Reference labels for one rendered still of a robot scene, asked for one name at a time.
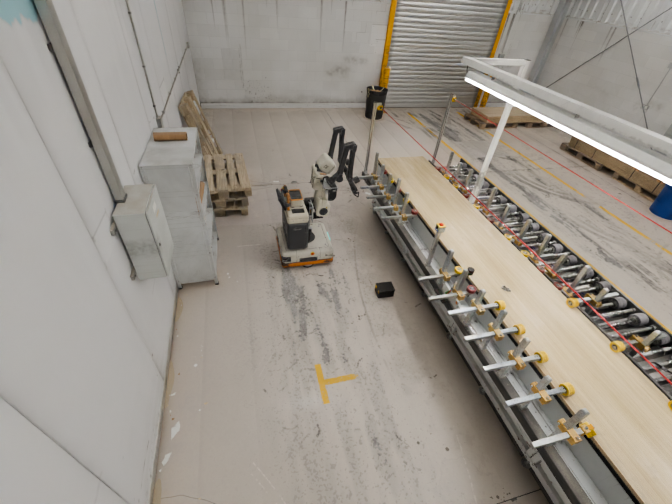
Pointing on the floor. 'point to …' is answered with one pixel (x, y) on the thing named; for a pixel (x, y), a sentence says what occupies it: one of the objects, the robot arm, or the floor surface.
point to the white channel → (557, 105)
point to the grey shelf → (184, 204)
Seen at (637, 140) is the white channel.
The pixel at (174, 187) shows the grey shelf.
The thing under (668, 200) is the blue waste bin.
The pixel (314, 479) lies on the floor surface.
